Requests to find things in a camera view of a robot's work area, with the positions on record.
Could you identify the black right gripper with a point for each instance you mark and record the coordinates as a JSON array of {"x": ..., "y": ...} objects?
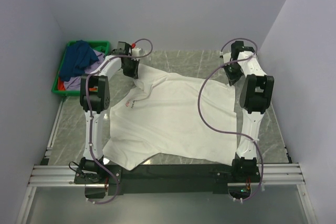
[{"x": 232, "y": 78}]

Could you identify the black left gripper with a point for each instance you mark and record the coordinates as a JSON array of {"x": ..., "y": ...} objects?
[{"x": 133, "y": 74}]

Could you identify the white t-shirt with red print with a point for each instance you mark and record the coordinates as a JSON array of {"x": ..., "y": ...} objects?
[{"x": 173, "y": 114}]

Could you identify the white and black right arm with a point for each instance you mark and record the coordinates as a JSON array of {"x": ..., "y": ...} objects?
[{"x": 255, "y": 99}]

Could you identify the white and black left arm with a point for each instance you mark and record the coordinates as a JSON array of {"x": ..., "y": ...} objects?
[{"x": 95, "y": 100}]

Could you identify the green t-shirt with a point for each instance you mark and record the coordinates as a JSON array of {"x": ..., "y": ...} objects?
[{"x": 102, "y": 48}]

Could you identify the navy blue t-shirt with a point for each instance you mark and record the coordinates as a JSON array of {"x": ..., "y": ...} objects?
[{"x": 78, "y": 57}]

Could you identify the lavender t-shirt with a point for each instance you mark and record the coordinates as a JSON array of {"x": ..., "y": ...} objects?
[{"x": 74, "y": 83}]

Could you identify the orange t-shirt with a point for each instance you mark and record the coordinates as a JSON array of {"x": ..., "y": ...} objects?
[{"x": 60, "y": 85}]

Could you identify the green plastic crate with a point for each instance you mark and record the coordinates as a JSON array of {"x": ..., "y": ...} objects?
[{"x": 92, "y": 43}]

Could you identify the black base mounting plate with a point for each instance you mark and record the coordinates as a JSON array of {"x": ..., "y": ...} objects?
[{"x": 149, "y": 179}]

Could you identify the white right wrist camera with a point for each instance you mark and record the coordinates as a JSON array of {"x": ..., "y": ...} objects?
[{"x": 225, "y": 56}]

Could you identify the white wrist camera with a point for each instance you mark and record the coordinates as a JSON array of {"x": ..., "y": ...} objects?
[
  {"x": 136, "y": 51},
  {"x": 225, "y": 56}
]

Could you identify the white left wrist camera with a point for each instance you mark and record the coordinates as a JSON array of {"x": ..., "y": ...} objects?
[{"x": 136, "y": 51}]

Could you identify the aluminium frame rail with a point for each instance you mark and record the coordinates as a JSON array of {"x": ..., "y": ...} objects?
[{"x": 172, "y": 193}]

